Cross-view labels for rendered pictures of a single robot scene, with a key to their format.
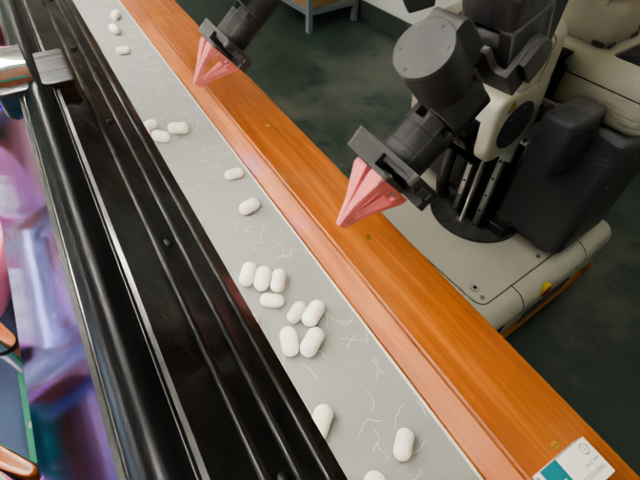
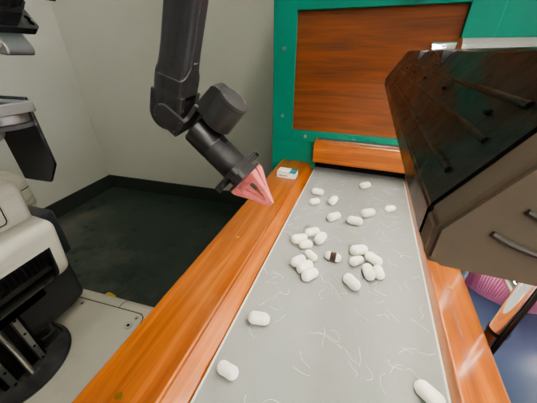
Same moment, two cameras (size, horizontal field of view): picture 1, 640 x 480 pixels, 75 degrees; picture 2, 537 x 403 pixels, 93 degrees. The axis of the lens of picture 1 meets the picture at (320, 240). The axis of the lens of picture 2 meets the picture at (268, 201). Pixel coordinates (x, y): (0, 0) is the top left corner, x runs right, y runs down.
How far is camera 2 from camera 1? 0.69 m
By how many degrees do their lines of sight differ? 88
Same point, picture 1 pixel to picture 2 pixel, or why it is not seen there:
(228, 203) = (264, 345)
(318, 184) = (205, 281)
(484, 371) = (273, 191)
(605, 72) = not seen: outside the picture
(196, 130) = not seen: outside the picture
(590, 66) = not seen: outside the picture
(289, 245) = (268, 277)
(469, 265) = (103, 338)
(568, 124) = (46, 213)
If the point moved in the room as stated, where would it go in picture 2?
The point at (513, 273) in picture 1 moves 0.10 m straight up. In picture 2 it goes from (105, 309) to (96, 291)
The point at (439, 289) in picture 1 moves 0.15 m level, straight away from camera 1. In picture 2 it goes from (248, 208) to (187, 213)
